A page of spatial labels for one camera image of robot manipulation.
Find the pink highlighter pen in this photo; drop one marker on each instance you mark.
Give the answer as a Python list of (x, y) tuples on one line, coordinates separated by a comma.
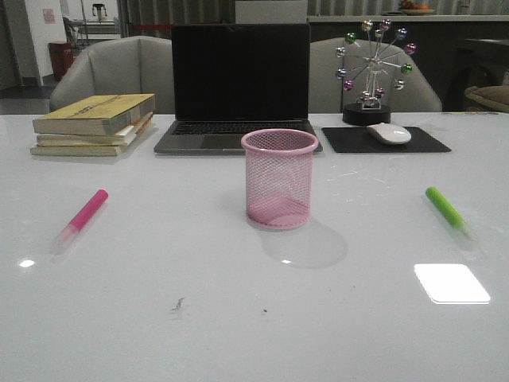
[(73, 228)]

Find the green highlighter pen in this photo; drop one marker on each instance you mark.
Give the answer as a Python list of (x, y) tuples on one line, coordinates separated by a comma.
[(449, 212)]

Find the pink mesh pen holder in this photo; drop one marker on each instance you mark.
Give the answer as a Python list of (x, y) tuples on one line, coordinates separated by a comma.
[(279, 168)]

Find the black mouse pad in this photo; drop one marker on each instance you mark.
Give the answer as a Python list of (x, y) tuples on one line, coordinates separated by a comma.
[(357, 140)]

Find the grey open laptop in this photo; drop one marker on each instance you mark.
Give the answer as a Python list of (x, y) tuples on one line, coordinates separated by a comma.
[(232, 79)]

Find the middle white book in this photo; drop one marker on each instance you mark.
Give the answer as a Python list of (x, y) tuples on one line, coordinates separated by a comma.
[(123, 138)]

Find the right grey armchair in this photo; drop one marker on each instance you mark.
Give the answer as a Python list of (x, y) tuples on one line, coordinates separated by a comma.
[(410, 93)]

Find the grey armchair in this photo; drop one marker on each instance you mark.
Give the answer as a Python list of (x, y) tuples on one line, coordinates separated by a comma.
[(410, 93), (128, 65)]

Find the white computer mouse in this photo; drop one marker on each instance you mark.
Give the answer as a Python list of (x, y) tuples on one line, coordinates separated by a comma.
[(389, 133)]

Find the left grey armchair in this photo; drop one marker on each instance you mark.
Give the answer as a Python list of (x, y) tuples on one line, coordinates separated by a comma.
[(128, 65)]

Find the ferris wheel desk ornament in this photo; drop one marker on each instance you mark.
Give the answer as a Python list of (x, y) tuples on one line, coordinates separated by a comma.
[(368, 108)]

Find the yellow top book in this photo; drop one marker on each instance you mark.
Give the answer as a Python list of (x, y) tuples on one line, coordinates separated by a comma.
[(96, 115)]

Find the bottom beige book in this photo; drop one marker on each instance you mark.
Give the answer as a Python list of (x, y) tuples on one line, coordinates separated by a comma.
[(79, 151)]

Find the red bin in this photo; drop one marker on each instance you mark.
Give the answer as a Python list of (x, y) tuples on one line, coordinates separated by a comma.
[(61, 56)]

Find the fruit bowl on shelf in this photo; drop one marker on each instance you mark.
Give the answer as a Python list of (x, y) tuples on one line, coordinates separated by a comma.
[(413, 8)]

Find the beige cushion at right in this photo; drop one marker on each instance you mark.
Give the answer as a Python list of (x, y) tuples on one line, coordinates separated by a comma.
[(490, 98)]

